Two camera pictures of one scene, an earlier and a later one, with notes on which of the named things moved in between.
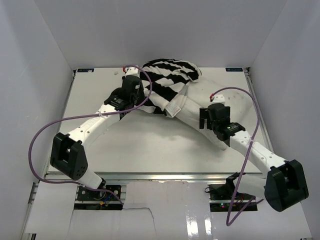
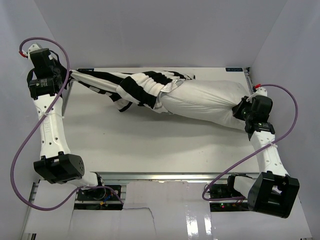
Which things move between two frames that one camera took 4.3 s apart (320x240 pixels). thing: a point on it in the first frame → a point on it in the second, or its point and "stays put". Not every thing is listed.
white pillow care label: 172,109 → 169,87
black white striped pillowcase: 167,77 → 142,88
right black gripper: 205,114 → 238,109
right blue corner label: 234,69 stays put
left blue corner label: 85,70 stays put
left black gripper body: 139,97 → 57,70
